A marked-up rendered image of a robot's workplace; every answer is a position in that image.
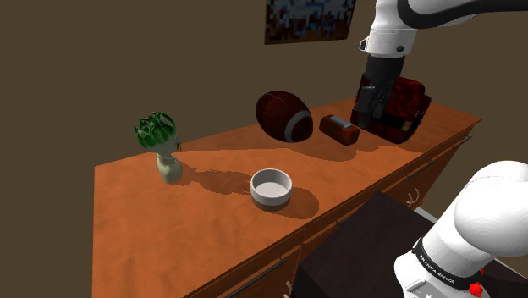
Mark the red quilted bag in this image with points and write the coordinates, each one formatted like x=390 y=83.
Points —
x=406 y=107

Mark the orange wooden chest of drawers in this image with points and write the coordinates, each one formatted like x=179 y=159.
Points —
x=173 y=231

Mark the brown american football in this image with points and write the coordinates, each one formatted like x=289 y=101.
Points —
x=280 y=115

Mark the pixelated wall picture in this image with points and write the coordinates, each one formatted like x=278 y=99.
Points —
x=307 y=18

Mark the dark robot stand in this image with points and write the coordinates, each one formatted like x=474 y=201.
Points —
x=371 y=247

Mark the pale vase with green plant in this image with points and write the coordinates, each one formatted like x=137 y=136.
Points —
x=161 y=140

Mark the small brown box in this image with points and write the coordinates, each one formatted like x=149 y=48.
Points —
x=336 y=131

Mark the white round bowl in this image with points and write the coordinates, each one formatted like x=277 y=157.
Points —
x=271 y=189

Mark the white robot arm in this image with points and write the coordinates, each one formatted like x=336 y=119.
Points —
x=474 y=231

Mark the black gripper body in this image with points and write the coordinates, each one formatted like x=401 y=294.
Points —
x=377 y=88

